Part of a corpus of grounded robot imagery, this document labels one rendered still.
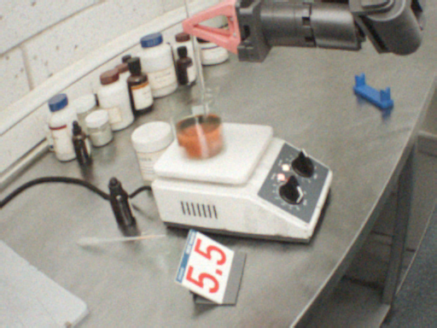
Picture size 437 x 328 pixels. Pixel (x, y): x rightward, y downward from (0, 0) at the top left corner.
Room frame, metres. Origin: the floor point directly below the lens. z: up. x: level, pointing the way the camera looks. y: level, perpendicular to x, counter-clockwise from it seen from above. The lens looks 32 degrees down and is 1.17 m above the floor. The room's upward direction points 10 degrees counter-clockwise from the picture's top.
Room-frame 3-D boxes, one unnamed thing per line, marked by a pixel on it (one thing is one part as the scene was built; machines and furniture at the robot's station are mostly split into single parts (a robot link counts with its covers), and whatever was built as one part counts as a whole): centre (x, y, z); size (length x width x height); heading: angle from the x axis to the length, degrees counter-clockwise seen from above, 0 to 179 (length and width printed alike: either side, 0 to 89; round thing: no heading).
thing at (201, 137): (0.57, 0.01, 0.88); 0.07 x 0.06 x 0.08; 34
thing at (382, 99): (0.82, -0.31, 0.77); 0.10 x 0.03 x 0.04; 21
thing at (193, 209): (0.57, -0.02, 0.79); 0.22 x 0.13 x 0.08; 63
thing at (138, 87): (0.93, 0.12, 0.80); 0.04 x 0.04 x 0.11
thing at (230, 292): (0.44, 0.03, 0.77); 0.09 x 0.06 x 0.04; 165
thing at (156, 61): (1.00, 0.09, 0.81); 0.07 x 0.07 x 0.13
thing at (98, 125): (0.83, 0.20, 0.78); 0.05 x 0.05 x 0.05
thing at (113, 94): (0.88, 0.17, 0.80); 0.06 x 0.06 x 0.11
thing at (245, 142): (0.58, 0.00, 0.83); 0.12 x 0.12 x 0.01; 63
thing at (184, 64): (1.01, 0.03, 0.79); 0.03 x 0.03 x 0.08
